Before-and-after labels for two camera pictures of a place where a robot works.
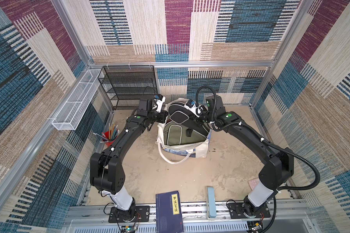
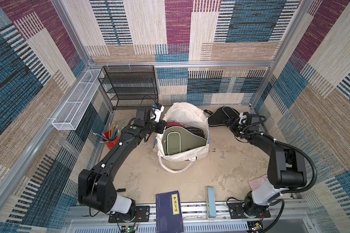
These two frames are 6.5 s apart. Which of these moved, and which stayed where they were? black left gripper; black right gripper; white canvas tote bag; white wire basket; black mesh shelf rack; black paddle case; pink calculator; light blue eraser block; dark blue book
Moved: black right gripper; black left gripper; white canvas tote bag; black paddle case
Stayed: pink calculator; black mesh shelf rack; dark blue book; white wire basket; light blue eraser block
